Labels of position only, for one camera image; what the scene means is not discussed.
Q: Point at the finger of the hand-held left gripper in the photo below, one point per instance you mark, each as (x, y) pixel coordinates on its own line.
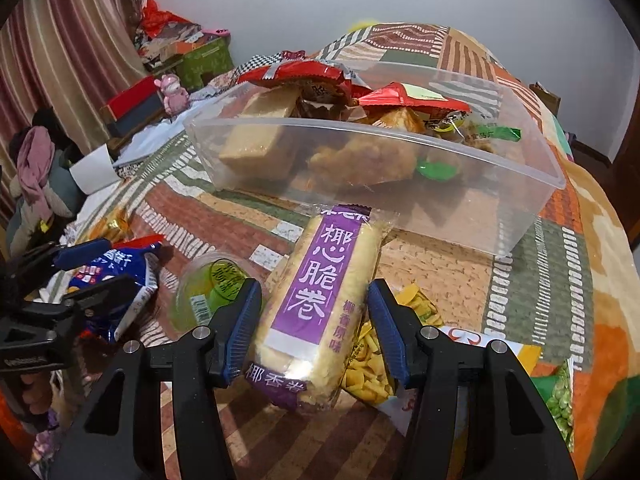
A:
(100, 295)
(82, 256)

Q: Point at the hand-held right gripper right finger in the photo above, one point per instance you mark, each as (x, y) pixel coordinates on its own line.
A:
(390, 330)

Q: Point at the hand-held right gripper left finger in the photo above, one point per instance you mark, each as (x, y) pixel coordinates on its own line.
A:
(240, 325)

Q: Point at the blue snack packet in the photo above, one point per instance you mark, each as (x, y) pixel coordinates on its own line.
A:
(130, 270)

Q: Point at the purple label egg roll packet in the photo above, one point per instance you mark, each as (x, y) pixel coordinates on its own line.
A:
(315, 280)

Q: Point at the clear plastic container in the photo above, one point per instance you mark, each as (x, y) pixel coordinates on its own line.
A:
(450, 210)

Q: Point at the clear fried snack packet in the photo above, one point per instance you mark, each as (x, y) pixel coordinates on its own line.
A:
(365, 155)

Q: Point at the beige cake packet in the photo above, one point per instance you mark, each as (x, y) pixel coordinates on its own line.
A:
(260, 130)

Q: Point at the clear packet with green strip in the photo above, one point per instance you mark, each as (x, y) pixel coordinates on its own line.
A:
(500, 133)

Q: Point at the red yellow chips packet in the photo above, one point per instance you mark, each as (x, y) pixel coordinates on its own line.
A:
(400, 97)

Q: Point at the red packet with silver stripe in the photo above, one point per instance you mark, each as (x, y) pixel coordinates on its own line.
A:
(300, 72)

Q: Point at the orange gold snack packet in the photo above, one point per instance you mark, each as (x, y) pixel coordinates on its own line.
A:
(112, 227)

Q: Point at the green jelly cup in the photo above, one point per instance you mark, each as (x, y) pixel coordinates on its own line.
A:
(200, 295)

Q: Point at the white cardboard sheet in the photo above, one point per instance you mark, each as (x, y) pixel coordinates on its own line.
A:
(95, 172)

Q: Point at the pink scarf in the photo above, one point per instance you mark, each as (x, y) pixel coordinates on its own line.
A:
(35, 170)

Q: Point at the pale blue cloth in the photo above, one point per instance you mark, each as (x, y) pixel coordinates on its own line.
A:
(155, 145)

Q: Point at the patchwork blanket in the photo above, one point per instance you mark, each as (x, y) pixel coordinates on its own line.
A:
(525, 270)

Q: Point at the dark grey box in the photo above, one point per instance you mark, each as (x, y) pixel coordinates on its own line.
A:
(145, 116)

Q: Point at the red gift box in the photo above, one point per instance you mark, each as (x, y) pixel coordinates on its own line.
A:
(130, 100)

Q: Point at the green peas packet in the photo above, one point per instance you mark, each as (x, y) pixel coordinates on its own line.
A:
(560, 400)

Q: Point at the pink rabbit toy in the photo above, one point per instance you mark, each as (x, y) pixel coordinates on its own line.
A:
(172, 92)

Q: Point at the striped brown curtain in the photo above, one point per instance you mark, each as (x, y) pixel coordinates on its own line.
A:
(65, 35)

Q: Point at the pile of printed paper bags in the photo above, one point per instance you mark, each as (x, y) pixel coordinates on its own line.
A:
(165, 47)

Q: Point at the green gift box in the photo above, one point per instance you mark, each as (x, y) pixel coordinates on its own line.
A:
(207, 62)

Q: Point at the red plastic bag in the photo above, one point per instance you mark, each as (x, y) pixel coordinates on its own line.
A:
(155, 17)

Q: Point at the checkered patterned quilt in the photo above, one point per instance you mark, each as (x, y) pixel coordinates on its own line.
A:
(252, 64)

